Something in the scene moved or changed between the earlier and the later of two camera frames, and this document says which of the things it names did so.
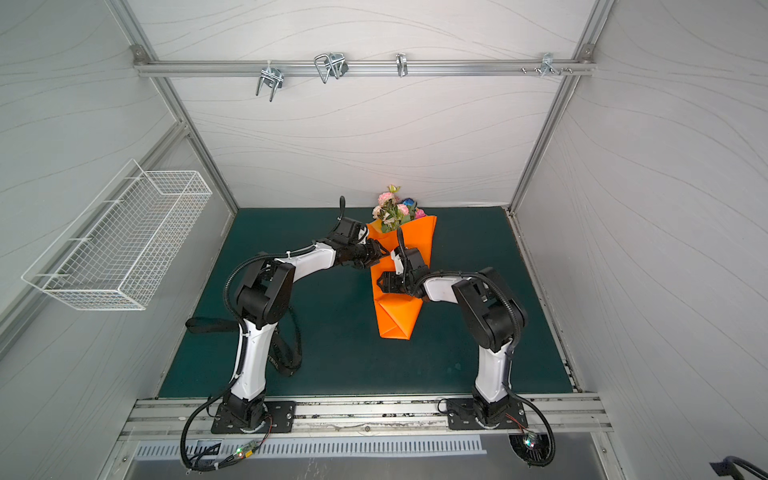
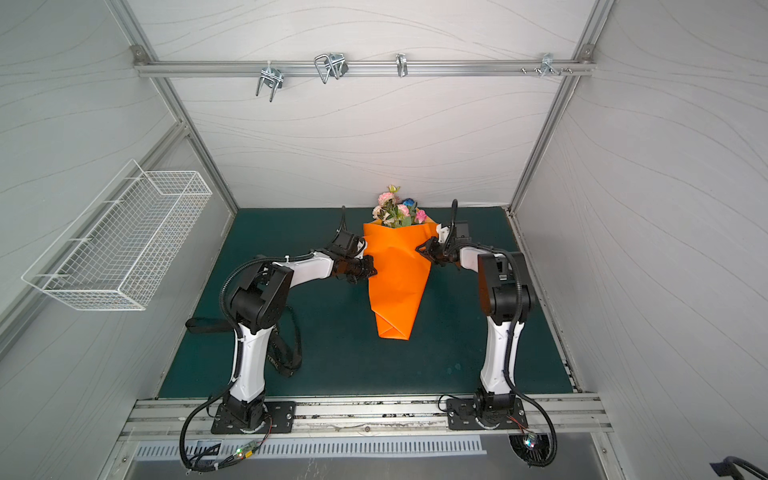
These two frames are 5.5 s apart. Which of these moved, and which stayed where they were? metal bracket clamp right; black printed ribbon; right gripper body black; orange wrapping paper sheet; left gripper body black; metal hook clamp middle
Moved: right gripper body black; left gripper body black
Stayed: metal bracket clamp right; black printed ribbon; metal hook clamp middle; orange wrapping paper sheet
